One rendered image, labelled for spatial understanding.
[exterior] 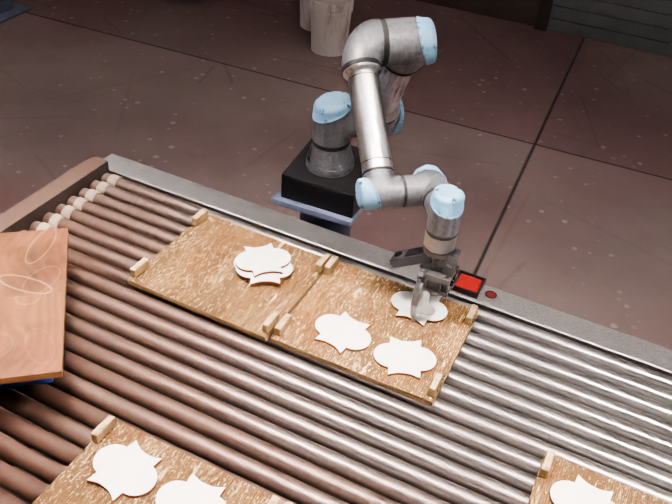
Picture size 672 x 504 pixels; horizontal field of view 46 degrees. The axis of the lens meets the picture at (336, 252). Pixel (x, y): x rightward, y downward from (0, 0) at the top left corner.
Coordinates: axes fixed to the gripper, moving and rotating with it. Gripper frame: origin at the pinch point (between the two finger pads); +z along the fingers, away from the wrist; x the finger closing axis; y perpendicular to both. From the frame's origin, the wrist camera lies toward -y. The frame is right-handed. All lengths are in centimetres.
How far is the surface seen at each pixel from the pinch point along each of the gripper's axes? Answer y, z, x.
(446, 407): 17.4, 2.3, -25.8
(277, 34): -230, 96, 328
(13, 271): -84, -10, -50
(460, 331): 12.1, 0.7, -2.5
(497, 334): 20.1, 2.8, 3.6
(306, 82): -175, 95, 271
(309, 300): -25.1, 0.7, -11.8
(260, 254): -43.6, -1.7, -5.1
